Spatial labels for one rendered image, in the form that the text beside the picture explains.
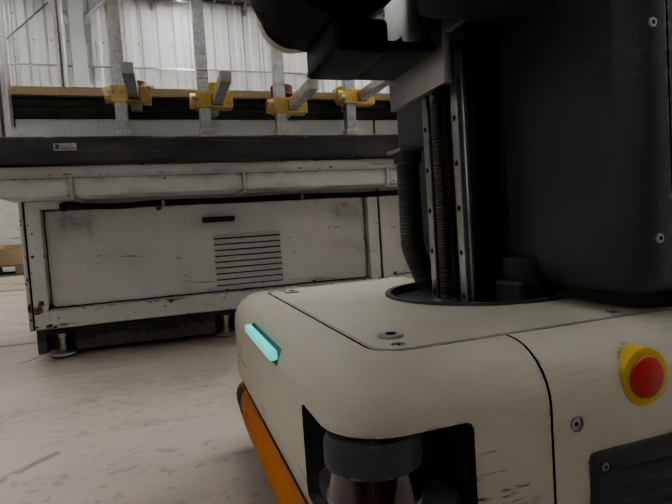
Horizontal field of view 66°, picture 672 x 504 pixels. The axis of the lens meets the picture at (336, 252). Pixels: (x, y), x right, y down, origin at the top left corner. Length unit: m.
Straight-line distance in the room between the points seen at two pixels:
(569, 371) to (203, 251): 1.63
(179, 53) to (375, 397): 9.07
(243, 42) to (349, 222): 7.65
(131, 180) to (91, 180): 0.11
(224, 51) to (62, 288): 7.75
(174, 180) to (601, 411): 1.47
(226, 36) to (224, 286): 7.80
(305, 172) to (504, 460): 1.47
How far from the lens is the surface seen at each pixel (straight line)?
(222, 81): 1.51
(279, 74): 1.83
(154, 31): 9.49
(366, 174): 1.88
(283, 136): 1.76
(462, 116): 0.72
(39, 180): 1.78
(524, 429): 0.45
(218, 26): 9.60
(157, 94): 1.96
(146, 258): 1.96
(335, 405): 0.41
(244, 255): 1.98
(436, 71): 0.70
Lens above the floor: 0.39
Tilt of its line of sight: 3 degrees down
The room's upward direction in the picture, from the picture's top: 4 degrees counter-clockwise
